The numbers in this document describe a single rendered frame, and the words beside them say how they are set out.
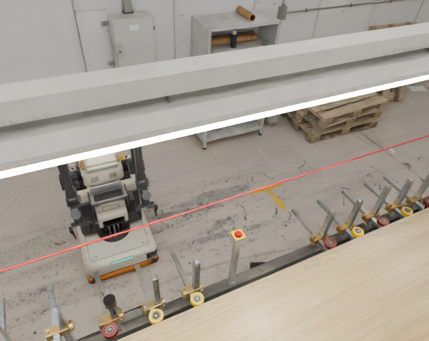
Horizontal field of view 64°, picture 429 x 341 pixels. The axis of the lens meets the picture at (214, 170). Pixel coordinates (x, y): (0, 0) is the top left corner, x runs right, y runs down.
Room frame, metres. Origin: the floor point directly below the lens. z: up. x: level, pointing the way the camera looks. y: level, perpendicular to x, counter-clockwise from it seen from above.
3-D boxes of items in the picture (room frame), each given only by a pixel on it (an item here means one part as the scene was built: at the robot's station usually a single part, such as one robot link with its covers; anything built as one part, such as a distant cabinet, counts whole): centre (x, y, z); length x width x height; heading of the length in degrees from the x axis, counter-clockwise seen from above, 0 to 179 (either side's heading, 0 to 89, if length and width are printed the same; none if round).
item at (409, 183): (1.94, -1.48, 0.89); 0.04 x 0.04 x 0.48; 28
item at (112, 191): (1.67, 0.74, 0.99); 0.28 x 0.16 x 0.22; 117
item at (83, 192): (2.01, 0.91, 0.59); 0.55 x 0.34 x 0.83; 117
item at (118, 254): (1.93, 0.87, 0.16); 0.67 x 0.64 x 0.25; 27
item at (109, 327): (0.78, 0.50, 0.85); 0.08 x 0.08 x 0.11
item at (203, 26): (3.94, -0.13, 0.78); 0.90 x 0.45 x 1.55; 118
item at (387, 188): (1.82, -1.26, 0.91); 0.04 x 0.04 x 0.48; 28
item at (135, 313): (0.91, 0.49, 0.75); 0.26 x 0.01 x 0.10; 118
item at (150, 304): (0.98, 0.31, 0.81); 0.14 x 0.06 x 0.05; 118
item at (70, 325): (0.75, 0.75, 0.95); 0.14 x 0.06 x 0.05; 118
